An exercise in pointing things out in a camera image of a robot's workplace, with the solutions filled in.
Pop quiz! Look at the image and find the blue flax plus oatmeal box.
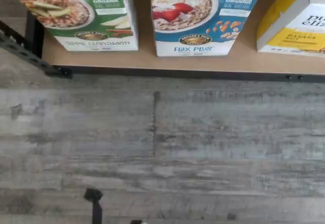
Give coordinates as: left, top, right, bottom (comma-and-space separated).
150, 0, 260, 57

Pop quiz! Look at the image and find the black metal shelf rack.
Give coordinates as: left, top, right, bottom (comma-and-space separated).
0, 0, 325, 82

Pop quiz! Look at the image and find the green apple cinnamon oatmeal box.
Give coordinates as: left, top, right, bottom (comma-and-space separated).
14, 0, 139, 52

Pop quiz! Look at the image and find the yellow purely elizabeth box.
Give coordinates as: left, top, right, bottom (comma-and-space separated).
256, 0, 325, 57

